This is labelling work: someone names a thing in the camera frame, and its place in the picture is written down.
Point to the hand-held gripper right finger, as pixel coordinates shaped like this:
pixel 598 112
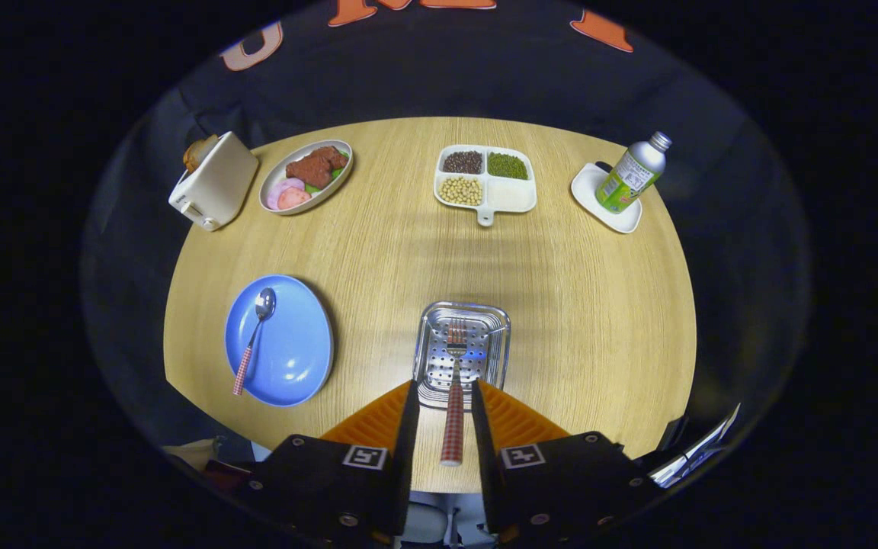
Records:
pixel 482 457

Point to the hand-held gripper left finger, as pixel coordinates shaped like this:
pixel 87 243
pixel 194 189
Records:
pixel 408 457

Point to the light blue cloth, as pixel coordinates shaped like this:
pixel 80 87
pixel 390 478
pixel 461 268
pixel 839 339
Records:
pixel 431 522

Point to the perforated metal basket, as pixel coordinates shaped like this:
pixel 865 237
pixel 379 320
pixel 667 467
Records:
pixel 485 351

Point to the blue plate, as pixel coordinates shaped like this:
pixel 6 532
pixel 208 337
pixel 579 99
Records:
pixel 294 343

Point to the dark red cloth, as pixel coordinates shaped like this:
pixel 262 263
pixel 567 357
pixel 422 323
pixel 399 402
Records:
pixel 225 473

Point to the white divided dish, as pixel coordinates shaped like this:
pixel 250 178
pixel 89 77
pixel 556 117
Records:
pixel 511 197

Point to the yellow soybeans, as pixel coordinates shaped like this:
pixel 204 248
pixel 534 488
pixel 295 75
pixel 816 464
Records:
pixel 460 191

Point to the white oval plate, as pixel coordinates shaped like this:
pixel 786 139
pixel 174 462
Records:
pixel 325 191

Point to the pink ham slices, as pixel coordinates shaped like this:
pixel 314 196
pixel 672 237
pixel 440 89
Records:
pixel 290 197

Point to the small white square dish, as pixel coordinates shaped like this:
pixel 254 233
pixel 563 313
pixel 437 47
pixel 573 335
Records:
pixel 588 191

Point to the green lettuce leaf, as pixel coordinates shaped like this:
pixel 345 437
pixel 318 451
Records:
pixel 338 173

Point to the green mung beans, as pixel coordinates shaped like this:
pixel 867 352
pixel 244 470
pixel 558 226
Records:
pixel 507 165

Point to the dark red beans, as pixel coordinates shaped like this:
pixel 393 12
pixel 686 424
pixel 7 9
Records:
pixel 463 162

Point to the brown meat pieces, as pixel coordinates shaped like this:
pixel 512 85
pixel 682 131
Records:
pixel 315 166

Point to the silver bottle with green label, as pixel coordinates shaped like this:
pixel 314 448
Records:
pixel 629 177

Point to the white toaster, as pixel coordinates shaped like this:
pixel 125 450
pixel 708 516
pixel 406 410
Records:
pixel 218 187

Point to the brown toast slice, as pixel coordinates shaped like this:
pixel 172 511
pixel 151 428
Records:
pixel 199 151

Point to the black backdrop cloth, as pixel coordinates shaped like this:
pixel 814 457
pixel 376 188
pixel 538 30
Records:
pixel 485 76

